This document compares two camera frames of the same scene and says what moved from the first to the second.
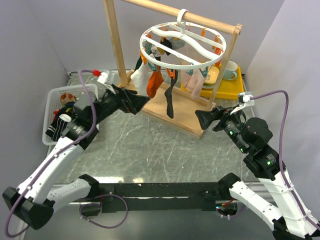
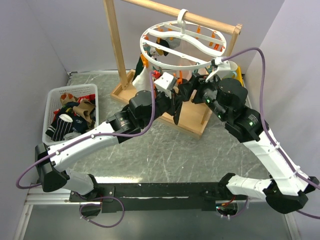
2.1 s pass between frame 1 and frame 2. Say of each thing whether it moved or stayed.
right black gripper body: moved
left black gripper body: moved
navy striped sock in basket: stayed
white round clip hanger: stayed
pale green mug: stayed
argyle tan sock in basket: stayed
